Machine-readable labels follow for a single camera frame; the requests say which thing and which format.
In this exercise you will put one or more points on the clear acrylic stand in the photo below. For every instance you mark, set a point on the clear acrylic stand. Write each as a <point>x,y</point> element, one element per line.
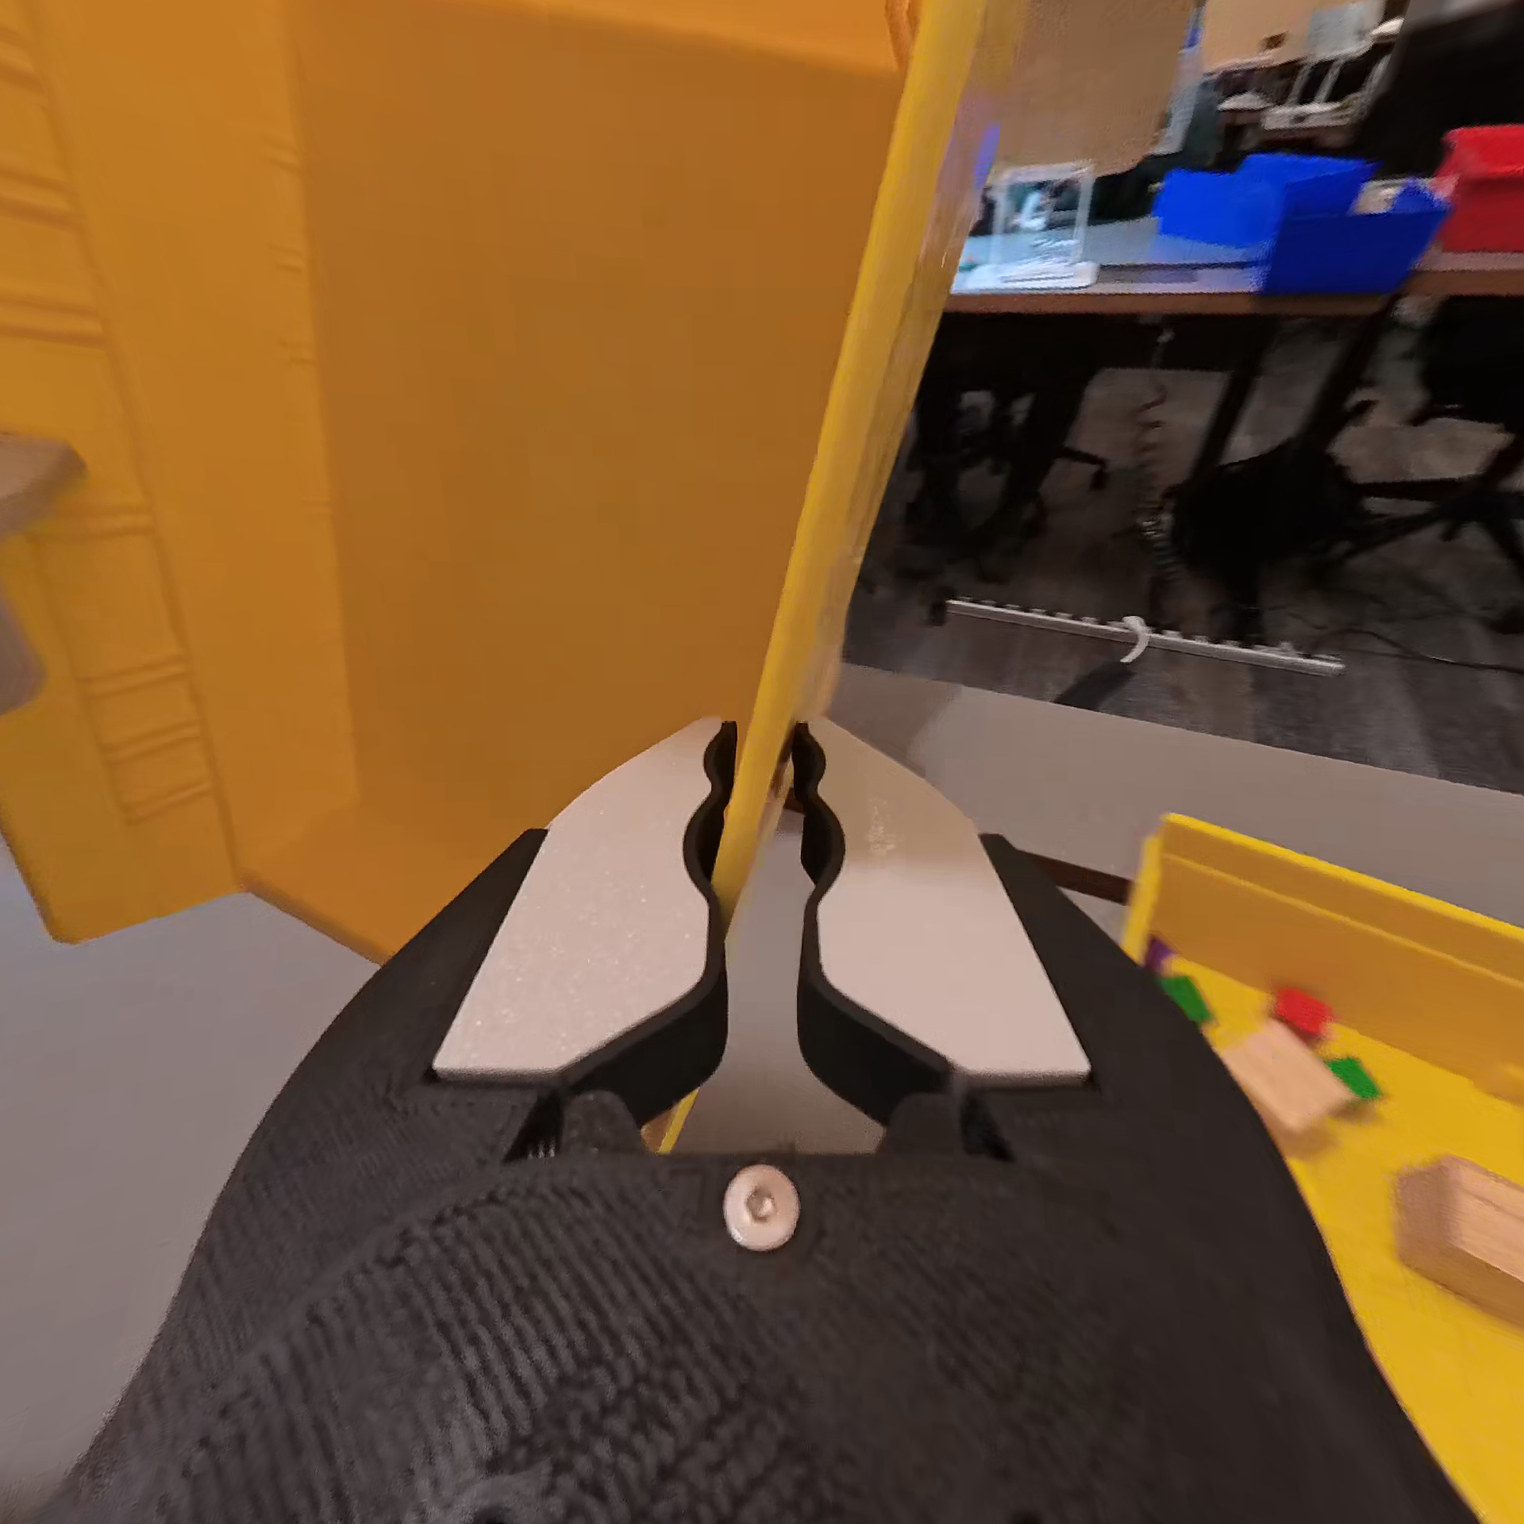
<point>1035,226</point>

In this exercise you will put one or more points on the black office chair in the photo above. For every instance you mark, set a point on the black office chair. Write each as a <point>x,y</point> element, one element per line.
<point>1261,512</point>

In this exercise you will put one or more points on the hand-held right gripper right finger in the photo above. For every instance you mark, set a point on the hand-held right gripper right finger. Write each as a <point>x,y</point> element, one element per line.
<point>940,951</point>

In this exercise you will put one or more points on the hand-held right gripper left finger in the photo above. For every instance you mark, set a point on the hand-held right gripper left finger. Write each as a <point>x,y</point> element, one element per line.
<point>596,951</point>

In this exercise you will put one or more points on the pile of coloured wooden cubes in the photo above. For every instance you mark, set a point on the pile of coloured wooden cubes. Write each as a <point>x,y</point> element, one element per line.
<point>1286,1077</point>

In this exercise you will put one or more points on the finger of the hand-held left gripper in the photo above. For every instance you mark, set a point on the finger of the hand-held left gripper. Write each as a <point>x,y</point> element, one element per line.
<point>29,476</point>

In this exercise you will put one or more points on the yellow plastic box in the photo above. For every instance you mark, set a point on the yellow plastic box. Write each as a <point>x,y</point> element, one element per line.
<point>536,416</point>
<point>1404,951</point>

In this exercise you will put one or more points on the blue plastic bin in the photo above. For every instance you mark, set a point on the blue plastic bin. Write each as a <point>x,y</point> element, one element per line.
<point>1344,259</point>
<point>1226,201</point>

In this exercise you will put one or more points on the brown cardboard sheet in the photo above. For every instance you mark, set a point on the brown cardboard sheet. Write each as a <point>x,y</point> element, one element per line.
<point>1095,71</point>

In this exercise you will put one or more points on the red plastic bin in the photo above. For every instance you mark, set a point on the red plastic bin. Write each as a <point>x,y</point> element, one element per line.
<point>1481,189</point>

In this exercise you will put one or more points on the wood-edged table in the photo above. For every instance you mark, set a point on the wood-edged table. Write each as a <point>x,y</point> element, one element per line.
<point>1143,286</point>

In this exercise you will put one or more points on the silver power strip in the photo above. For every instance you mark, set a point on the silver power strip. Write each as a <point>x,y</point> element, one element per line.
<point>1189,642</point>

